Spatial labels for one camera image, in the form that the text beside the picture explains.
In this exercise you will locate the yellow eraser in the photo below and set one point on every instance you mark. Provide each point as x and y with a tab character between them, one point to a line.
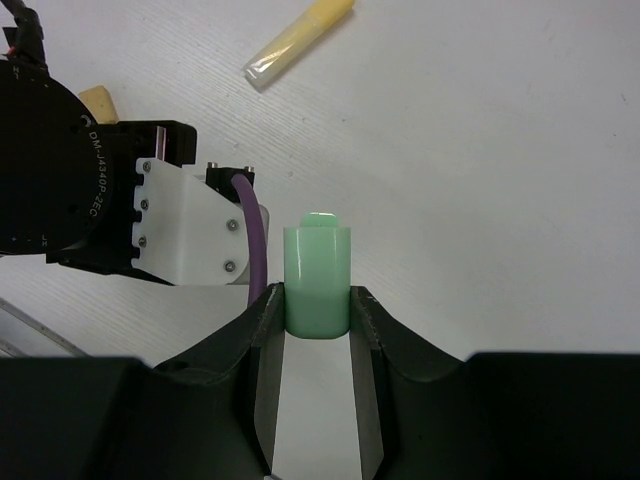
100	104

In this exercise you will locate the yellow highlighter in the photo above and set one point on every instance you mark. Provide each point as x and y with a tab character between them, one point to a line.
292	42

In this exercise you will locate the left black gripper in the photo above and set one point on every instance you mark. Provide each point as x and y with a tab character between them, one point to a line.
110	247

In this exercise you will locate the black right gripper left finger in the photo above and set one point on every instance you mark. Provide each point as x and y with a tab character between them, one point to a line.
210	412

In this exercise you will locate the green highlighter cap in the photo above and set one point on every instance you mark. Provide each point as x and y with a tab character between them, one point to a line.
317	277

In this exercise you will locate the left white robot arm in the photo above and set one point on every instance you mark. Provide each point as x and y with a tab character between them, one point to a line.
68	182

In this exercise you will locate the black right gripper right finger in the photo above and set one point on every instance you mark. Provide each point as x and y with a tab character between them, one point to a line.
424	414

